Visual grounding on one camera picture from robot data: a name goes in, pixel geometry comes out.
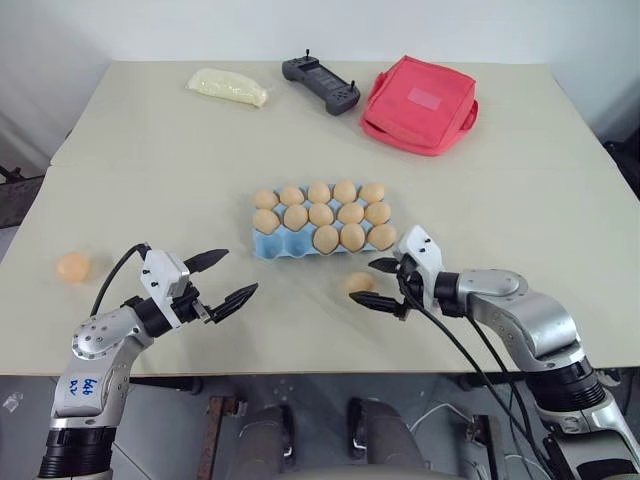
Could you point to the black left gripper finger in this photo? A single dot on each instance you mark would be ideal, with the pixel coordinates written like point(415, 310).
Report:
point(207, 259)
point(232, 301)

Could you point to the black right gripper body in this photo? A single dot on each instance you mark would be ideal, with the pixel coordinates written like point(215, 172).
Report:
point(412, 287)

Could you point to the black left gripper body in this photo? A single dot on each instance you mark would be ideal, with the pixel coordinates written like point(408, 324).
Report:
point(186, 305)

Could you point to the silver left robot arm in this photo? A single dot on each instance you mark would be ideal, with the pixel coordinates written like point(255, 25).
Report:
point(102, 340)

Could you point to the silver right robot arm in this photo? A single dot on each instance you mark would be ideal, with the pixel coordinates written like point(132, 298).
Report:
point(545, 330)

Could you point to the brown egg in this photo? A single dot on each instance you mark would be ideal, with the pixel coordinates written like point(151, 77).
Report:
point(73, 267)
point(372, 192)
point(353, 236)
point(290, 196)
point(265, 198)
point(360, 283)
point(345, 190)
point(319, 192)
point(382, 237)
point(321, 214)
point(326, 238)
point(377, 212)
point(350, 213)
point(265, 220)
point(296, 218)

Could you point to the blue egg carton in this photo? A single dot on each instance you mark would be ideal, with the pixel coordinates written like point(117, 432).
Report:
point(270, 246)

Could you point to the rusty brown metal bar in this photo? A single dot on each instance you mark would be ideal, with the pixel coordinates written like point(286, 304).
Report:
point(487, 445)
point(225, 430)

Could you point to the white label with blue writing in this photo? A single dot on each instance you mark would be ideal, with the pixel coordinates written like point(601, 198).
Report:
point(85, 390)

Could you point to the dark rounded shape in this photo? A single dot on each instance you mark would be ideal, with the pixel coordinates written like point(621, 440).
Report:
point(265, 440)
point(382, 435)

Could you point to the red fabric bag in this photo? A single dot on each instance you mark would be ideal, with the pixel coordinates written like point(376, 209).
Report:
point(420, 107)

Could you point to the clear bag of white rice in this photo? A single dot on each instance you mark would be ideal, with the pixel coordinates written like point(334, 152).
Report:
point(227, 87)

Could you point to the dark grey handheld controller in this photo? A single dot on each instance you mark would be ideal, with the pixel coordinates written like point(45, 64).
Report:
point(320, 80)

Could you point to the black metal stand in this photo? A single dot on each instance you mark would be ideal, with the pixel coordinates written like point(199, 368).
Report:
point(20, 195)

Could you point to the crumpled clear plastic scrap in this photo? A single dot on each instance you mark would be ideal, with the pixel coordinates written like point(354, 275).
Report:
point(12, 401)

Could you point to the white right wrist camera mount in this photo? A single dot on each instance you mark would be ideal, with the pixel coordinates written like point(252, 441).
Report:
point(425, 252)

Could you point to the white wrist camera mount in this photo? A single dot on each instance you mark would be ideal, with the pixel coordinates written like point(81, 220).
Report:
point(425, 252)
point(160, 275)

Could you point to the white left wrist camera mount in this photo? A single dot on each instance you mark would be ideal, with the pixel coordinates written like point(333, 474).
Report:
point(160, 275)

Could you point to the black object at wall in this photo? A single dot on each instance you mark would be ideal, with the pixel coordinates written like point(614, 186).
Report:
point(622, 170)

